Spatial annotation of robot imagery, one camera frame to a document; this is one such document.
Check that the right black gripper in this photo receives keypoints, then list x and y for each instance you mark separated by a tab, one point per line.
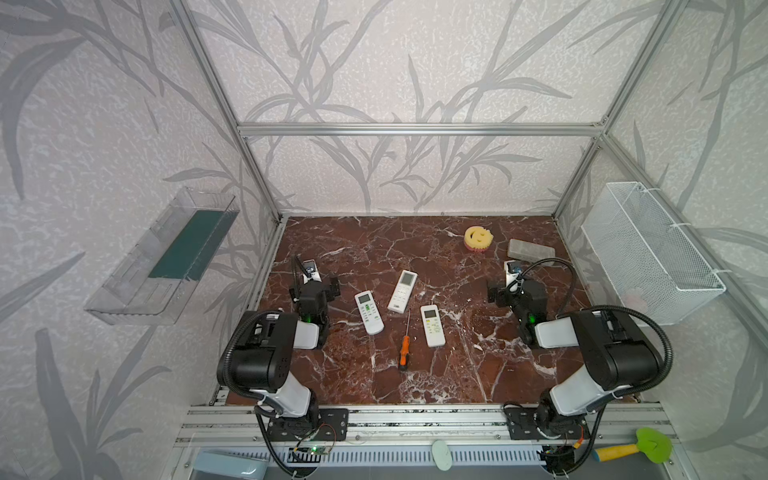
516	291

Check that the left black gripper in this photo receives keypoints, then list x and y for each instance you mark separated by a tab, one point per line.
314	288

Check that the white remote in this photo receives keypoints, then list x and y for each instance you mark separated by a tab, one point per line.
432	324
369	312
403	289

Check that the orange handled screwdriver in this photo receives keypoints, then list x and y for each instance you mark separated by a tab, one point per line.
404	353

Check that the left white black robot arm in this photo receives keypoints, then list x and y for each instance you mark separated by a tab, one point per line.
256	362

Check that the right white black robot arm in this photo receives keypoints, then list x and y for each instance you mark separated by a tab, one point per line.
624	351

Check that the clear plastic box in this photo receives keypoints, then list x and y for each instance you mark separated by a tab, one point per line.
525	251

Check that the yellow smiley sponge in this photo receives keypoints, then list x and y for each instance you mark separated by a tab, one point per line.
478	238

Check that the small circuit board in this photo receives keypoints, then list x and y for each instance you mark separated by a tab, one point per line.
304	452

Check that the pale green oval object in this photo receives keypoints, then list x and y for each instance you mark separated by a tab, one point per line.
441	455

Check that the green yellow toy spatula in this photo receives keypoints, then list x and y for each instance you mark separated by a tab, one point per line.
656	446

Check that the light blue tray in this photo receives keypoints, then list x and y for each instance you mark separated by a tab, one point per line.
223	464

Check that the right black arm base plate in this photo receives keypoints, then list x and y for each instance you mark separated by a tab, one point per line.
542	423

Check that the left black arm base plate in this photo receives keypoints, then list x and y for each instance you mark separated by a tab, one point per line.
325	424

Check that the white wire basket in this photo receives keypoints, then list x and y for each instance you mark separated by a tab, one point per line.
651	263

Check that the clear plastic wall shelf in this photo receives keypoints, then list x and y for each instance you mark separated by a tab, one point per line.
152	285

